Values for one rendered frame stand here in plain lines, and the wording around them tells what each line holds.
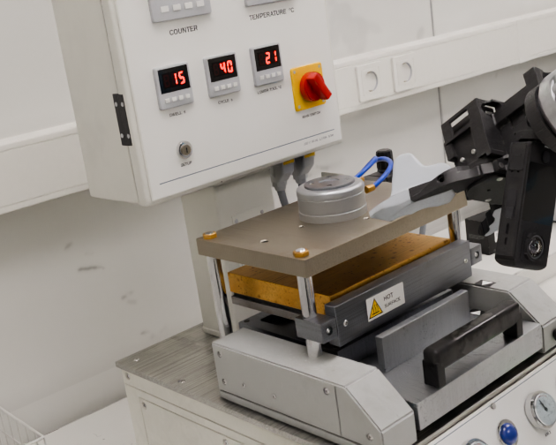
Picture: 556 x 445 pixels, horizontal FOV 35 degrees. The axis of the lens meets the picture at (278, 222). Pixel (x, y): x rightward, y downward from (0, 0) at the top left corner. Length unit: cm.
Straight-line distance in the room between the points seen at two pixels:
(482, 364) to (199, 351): 39
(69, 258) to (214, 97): 48
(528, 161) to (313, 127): 43
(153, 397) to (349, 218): 35
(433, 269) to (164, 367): 37
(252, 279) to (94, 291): 51
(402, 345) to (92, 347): 67
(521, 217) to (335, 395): 25
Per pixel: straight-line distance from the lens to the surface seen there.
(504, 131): 87
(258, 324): 106
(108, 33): 101
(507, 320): 99
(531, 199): 83
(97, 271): 148
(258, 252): 94
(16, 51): 139
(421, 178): 88
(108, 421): 146
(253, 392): 99
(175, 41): 104
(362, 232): 95
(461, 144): 88
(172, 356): 118
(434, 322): 100
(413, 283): 100
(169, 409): 114
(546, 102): 81
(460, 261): 106
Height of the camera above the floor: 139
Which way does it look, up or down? 15 degrees down
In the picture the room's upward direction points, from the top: 8 degrees counter-clockwise
